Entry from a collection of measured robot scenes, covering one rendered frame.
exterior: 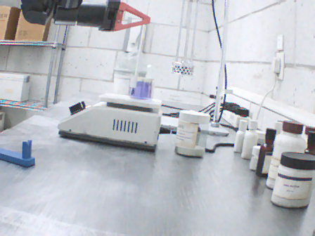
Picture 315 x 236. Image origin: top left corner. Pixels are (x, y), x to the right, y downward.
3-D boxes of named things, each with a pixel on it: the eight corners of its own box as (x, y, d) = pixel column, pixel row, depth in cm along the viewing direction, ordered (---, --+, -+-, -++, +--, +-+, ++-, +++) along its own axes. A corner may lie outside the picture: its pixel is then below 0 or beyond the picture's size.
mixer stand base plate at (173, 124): (116, 121, 130) (116, 117, 130) (119, 114, 150) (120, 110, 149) (229, 136, 131) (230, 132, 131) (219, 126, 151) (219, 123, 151)
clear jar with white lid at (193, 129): (185, 150, 100) (191, 110, 99) (209, 156, 97) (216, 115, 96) (167, 152, 96) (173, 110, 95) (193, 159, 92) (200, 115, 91)
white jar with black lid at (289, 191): (276, 194, 67) (286, 149, 67) (311, 201, 64) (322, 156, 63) (265, 204, 61) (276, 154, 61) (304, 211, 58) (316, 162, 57)
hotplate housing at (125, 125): (56, 135, 95) (60, 95, 94) (69, 128, 108) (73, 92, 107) (166, 154, 94) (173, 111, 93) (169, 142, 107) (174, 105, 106)
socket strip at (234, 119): (235, 128, 153) (236, 114, 152) (217, 114, 192) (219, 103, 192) (250, 130, 153) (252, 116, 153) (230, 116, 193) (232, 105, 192)
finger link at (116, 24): (148, 8, 102) (106, 3, 100) (155, 5, 95) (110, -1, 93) (143, 36, 103) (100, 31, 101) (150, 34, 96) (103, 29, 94)
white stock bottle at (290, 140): (283, 182, 77) (294, 120, 76) (302, 189, 72) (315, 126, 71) (259, 184, 74) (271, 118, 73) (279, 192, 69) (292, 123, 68)
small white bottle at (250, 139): (255, 160, 97) (261, 121, 96) (242, 159, 97) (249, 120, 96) (252, 157, 100) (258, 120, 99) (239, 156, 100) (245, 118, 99)
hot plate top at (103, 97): (96, 100, 94) (97, 96, 94) (105, 97, 106) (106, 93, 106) (159, 109, 94) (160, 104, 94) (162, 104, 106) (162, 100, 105)
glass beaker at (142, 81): (149, 105, 95) (155, 62, 94) (121, 100, 96) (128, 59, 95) (157, 103, 101) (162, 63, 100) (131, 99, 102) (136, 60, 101)
